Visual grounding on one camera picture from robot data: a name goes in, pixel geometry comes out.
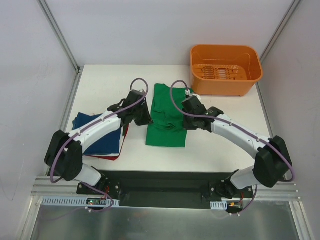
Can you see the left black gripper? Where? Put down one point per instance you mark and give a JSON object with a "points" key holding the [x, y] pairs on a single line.
{"points": [[143, 115]]}

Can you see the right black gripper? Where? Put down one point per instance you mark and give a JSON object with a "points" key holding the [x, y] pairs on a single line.
{"points": [[189, 122]]}

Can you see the bright green t-shirt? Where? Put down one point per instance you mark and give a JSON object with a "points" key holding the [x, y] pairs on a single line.
{"points": [[167, 129]]}

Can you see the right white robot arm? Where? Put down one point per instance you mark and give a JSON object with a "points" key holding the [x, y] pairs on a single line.
{"points": [[271, 156]]}

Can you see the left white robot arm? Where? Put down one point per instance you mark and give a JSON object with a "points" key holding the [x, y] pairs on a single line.
{"points": [[66, 149]]}

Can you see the orange plastic basket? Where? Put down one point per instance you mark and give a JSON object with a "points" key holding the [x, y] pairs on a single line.
{"points": [[224, 70]]}

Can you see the folded blue t-shirt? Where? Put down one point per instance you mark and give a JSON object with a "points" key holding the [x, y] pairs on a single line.
{"points": [[108, 146]]}

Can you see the folded red t-shirt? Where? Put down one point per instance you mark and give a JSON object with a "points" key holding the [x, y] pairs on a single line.
{"points": [[110, 157]]}

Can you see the left green circuit board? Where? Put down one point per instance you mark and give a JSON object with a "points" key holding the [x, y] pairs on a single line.
{"points": [[94, 201]]}

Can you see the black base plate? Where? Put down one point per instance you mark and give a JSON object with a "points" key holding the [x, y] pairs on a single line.
{"points": [[156, 189]]}

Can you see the left aluminium frame post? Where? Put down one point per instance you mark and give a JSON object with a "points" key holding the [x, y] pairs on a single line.
{"points": [[59, 34]]}

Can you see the aluminium frame post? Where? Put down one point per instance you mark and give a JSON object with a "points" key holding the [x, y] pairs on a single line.
{"points": [[280, 28], [59, 34]]}

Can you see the right white cable duct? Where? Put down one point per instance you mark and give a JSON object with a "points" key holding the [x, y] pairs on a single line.
{"points": [[219, 205]]}

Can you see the white cable duct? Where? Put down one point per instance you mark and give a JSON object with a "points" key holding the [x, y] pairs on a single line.
{"points": [[219, 205], [65, 201]]}

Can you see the front aluminium rail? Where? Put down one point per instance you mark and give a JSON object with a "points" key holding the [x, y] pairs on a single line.
{"points": [[282, 191]]}

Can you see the left white cable duct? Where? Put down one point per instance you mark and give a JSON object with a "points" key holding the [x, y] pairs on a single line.
{"points": [[65, 201]]}

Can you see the right aluminium frame post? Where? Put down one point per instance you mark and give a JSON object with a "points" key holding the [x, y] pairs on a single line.
{"points": [[280, 28]]}

